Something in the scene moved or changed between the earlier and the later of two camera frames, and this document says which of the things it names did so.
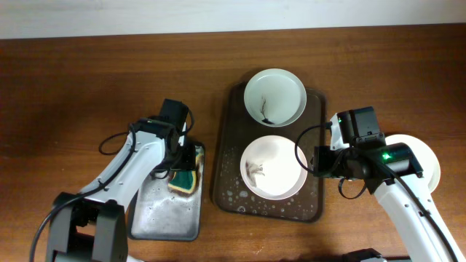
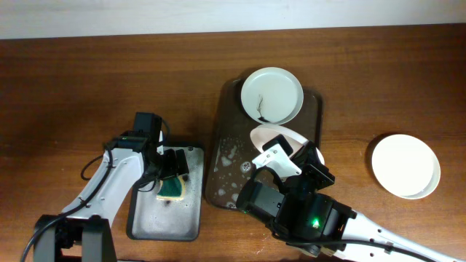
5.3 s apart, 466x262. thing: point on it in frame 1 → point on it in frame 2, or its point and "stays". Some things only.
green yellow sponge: (184, 180) → (171, 188)
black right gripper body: (332, 163) → (312, 179)
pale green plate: (275, 97) stays
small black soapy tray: (162, 213) stays
